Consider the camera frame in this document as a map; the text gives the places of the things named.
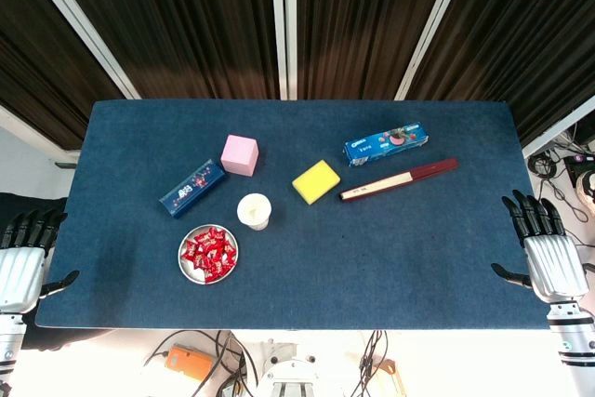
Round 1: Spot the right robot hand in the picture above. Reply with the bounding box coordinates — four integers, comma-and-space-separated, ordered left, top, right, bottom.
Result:
491, 190, 589, 304

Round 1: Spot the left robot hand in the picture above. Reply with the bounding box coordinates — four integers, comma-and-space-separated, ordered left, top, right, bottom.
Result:
0, 209, 80, 315

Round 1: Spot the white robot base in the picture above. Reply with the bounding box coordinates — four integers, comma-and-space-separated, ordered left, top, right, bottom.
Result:
254, 339, 323, 397

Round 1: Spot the white paper cup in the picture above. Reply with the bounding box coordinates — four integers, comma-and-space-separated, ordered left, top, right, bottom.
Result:
236, 192, 272, 232

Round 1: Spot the white round device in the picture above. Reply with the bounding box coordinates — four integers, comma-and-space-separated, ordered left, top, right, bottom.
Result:
575, 169, 595, 206

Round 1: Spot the black box purple light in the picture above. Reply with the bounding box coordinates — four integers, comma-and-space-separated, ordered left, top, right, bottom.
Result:
563, 153, 595, 179

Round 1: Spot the metal bowl of red candies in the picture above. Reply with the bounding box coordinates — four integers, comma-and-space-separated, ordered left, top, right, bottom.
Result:
178, 223, 240, 285

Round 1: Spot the dark red folded fan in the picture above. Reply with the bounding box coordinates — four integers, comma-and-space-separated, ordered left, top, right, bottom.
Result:
338, 157, 460, 205

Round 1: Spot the blue table cloth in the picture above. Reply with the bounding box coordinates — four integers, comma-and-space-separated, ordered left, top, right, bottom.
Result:
34, 99, 569, 331

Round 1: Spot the orange handheld device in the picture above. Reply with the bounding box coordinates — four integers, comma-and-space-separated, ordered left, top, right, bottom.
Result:
165, 344, 216, 382

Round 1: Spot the dark blue long box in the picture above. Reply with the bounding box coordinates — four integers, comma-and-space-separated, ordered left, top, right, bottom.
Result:
158, 158, 228, 219

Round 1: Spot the tan wooden object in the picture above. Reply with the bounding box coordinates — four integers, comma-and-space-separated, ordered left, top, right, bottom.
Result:
371, 358, 406, 397

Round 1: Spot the blue Oreo cookie box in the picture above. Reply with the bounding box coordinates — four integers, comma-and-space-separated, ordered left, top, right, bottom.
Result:
342, 121, 430, 168

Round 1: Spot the dark brown curtain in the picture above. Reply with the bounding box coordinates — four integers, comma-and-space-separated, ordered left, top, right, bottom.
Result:
0, 0, 125, 152
44, 0, 280, 100
403, 0, 595, 147
296, 0, 450, 100

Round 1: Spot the pink cube block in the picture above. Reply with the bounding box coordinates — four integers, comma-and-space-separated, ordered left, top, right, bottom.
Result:
219, 134, 259, 179

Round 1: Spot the yellow sponge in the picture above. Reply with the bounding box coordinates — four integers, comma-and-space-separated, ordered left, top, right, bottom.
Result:
291, 159, 342, 206

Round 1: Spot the black coiled cable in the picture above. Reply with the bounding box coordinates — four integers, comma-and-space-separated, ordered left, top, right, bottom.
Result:
527, 150, 566, 180

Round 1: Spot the white frame bar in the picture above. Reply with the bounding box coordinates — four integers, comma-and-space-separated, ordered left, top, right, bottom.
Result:
0, 103, 81, 164
521, 94, 595, 159

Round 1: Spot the white double frame post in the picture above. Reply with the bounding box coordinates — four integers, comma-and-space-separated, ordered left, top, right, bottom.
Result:
269, 0, 298, 101

